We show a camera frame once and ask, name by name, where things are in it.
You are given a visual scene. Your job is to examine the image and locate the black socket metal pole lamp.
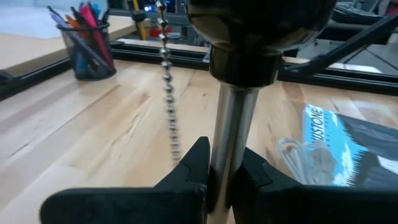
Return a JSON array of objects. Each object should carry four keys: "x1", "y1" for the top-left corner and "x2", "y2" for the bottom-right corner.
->
[{"x1": 185, "y1": 0, "x2": 339, "y2": 224}]

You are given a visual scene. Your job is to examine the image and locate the tan wooden desk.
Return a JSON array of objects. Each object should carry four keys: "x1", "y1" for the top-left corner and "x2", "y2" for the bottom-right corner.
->
[{"x1": 0, "y1": 14, "x2": 152, "y2": 77}]

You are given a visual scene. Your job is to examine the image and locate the blue Yellowstone book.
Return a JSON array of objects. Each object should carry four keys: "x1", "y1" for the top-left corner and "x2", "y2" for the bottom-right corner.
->
[{"x1": 302, "y1": 103, "x2": 398, "y2": 191}]

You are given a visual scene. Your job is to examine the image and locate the black mesh pen cup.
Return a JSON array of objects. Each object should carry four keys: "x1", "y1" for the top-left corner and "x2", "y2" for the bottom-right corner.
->
[{"x1": 57, "y1": 23, "x2": 118, "y2": 82}]

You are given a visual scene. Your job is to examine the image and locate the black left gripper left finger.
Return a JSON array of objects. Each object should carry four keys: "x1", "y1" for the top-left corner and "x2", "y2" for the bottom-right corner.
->
[{"x1": 40, "y1": 136, "x2": 211, "y2": 224}]

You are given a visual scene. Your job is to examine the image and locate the orange pen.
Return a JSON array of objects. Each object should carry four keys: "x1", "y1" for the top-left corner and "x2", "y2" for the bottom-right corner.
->
[{"x1": 64, "y1": 14, "x2": 83, "y2": 32}]

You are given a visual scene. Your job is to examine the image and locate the silver ball pull chain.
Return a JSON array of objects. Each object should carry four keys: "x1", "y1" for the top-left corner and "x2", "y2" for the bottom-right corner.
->
[{"x1": 154, "y1": 0, "x2": 183, "y2": 168}]

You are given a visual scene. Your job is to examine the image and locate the blue pen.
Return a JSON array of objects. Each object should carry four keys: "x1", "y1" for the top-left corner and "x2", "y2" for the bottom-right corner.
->
[{"x1": 88, "y1": 2, "x2": 102, "y2": 18}]

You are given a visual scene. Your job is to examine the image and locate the black aluminium table frame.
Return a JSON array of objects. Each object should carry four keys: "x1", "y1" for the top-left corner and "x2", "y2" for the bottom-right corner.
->
[{"x1": 0, "y1": 12, "x2": 398, "y2": 102}]

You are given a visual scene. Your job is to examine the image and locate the coloured pens and markers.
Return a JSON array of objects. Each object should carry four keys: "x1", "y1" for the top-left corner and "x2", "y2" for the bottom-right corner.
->
[{"x1": 46, "y1": 5, "x2": 105, "y2": 65}]

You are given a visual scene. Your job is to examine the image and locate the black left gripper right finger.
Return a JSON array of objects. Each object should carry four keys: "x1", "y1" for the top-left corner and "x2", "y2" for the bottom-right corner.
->
[{"x1": 231, "y1": 148, "x2": 398, "y2": 224}]

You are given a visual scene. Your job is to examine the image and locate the black cable clamp puck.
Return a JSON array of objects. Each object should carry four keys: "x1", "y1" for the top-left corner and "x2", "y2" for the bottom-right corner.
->
[{"x1": 130, "y1": 9, "x2": 149, "y2": 22}]

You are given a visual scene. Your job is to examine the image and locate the white coiled power cord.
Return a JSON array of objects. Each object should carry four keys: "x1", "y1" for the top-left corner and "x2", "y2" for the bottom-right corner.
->
[{"x1": 277, "y1": 138, "x2": 339, "y2": 187}]

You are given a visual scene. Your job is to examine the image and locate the pink pen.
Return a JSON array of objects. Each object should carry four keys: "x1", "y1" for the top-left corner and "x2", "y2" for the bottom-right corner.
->
[{"x1": 79, "y1": 3, "x2": 115, "y2": 71}]

